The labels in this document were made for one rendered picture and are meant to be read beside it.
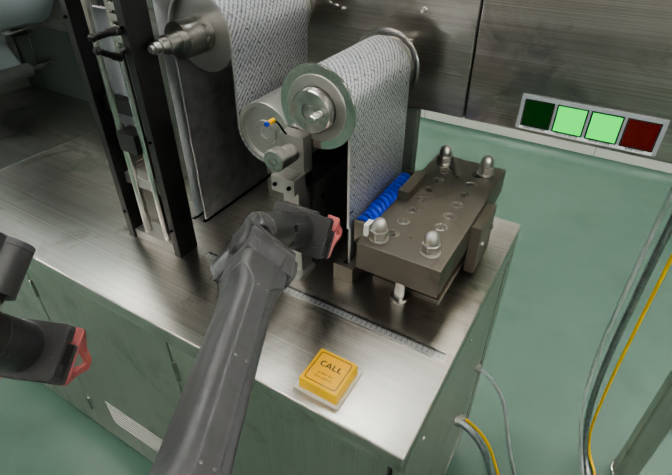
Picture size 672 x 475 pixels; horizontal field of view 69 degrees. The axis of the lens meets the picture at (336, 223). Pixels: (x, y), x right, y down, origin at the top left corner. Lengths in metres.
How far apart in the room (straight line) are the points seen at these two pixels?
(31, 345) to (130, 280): 0.46
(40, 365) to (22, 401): 1.56
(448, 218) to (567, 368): 1.30
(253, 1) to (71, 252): 0.65
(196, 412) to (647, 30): 0.88
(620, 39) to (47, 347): 0.97
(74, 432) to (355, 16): 1.63
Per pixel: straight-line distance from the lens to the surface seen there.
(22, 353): 0.65
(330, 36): 1.19
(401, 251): 0.87
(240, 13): 0.95
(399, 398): 0.82
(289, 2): 1.05
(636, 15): 1.00
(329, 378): 0.81
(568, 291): 2.52
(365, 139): 0.89
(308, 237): 0.74
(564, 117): 1.05
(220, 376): 0.45
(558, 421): 2.02
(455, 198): 1.03
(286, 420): 0.95
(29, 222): 1.36
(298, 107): 0.84
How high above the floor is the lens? 1.57
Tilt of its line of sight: 36 degrees down
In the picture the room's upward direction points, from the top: straight up
